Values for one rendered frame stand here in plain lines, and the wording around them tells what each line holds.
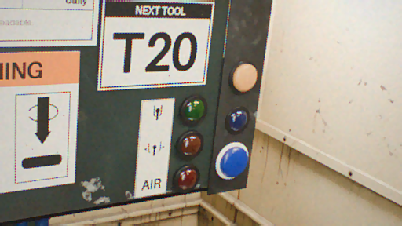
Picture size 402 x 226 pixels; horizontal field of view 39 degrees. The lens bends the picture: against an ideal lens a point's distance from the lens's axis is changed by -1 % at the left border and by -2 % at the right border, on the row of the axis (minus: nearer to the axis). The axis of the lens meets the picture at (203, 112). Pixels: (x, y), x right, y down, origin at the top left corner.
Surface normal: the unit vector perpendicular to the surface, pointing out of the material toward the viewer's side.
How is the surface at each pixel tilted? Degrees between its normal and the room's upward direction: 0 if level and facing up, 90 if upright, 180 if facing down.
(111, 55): 90
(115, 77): 90
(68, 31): 90
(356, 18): 90
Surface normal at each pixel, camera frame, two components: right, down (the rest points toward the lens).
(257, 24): 0.54, 0.30
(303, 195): -0.86, 0.05
